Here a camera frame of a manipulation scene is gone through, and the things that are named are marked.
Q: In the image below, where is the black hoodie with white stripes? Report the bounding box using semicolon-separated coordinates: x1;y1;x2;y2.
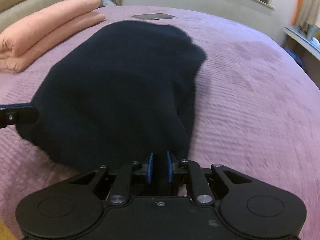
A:
16;21;206;172

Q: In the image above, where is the folded pink blanket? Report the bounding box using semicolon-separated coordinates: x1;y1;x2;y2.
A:
1;0;105;73

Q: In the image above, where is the white bag beside bed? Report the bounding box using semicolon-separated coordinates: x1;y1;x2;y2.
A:
102;0;117;7

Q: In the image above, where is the tablet with dark screen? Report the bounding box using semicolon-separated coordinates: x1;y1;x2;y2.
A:
132;13;177;21

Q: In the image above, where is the blue plastic stool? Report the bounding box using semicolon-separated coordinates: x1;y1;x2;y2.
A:
284;48;305;70

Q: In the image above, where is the light blue desk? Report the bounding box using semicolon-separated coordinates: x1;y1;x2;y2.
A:
284;26;320;61

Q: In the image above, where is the right beige orange curtain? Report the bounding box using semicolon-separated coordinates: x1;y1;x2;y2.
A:
291;0;319;27

